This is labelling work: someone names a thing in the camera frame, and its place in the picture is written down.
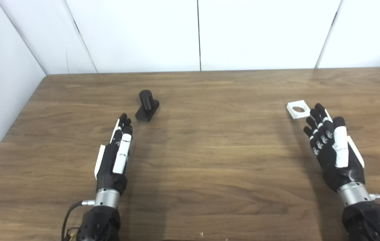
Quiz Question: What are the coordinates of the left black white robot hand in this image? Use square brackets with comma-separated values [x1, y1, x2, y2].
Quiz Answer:
[94, 113, 133, 196]

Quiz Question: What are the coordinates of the left wrist thick black cable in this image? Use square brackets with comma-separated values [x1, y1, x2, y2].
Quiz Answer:
[61, 199, 96, 241]

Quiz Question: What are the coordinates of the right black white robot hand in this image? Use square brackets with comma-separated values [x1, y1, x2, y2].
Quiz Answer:
[303, 103, 366, 193]

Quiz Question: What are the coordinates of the black peg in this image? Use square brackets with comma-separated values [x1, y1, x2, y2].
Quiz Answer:
[135, 90, 160, 123]

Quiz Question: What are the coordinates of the white square piece with hole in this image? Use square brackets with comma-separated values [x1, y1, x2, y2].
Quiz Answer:
[287, 99, 311, 119]

